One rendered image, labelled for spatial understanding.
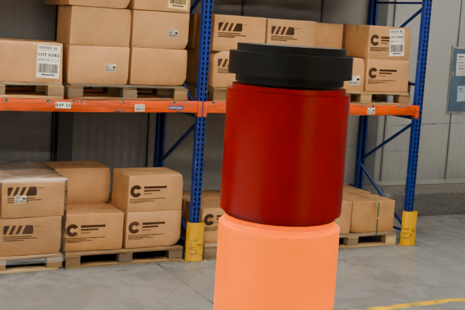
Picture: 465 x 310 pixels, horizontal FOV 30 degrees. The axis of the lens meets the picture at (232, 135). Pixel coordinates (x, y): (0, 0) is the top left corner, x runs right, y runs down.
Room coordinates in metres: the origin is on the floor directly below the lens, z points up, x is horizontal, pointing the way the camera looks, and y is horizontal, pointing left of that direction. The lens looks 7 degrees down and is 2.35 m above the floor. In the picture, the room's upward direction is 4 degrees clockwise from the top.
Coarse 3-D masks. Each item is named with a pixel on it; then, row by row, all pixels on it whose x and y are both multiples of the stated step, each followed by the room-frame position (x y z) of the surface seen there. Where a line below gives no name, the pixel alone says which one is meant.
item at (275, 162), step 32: (256, 96) 0.33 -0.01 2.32; (288, 96) 0.33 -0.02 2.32; (320, 96) 0.33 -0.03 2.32; (256, 128) 0.33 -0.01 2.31; (288, 128) 0.33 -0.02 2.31; (320, 128) 0.33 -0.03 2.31; (224, 160) 0.34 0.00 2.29; (256, 160) 0.33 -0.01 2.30; (288, 160) 0.33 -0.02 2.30; (320, 160) 0.33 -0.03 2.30; (224, 192) 0.34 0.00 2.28; (256, 192) 0.33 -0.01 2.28; (288, 192) 0.33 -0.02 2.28; (320, 192) 0.33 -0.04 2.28; (288, 224) 0.33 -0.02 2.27; (320, 224) 0.33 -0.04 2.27
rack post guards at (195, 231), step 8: (408, 216) 9.67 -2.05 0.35; (416, 216) 9.72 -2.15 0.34; (192, 224) 8.42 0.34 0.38; (200, 224) 8.46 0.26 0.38; (408, 224) 9.68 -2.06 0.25; (416, 224) 9.75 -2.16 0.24; (192, 232) 8.42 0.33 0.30; (200, 232) 8.46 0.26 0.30; (408, 232) 9.68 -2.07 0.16; (192, 240) 8.43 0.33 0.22; (200, 240) 8.46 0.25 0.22; (400, 240) 9.73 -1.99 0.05; (408, 240) 9.69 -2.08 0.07; (192, 248) 8.43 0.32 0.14; (200, 248) 8.47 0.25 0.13; (192, 256) 8.43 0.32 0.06; (200, 256) 8.47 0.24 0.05
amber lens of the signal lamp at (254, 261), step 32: (224, 224) 0.34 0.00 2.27; (256, 224) 0.34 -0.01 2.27; (224, 256) 0.34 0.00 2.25; (256, 256) 0.33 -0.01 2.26; (288, 256) 0.33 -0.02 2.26; (320, 256) 0.33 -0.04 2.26; (224, 288) 0.34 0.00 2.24; (256, 288) 0.33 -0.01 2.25; (288, 288) 0.33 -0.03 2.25; (320, 288) 0.33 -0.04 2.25
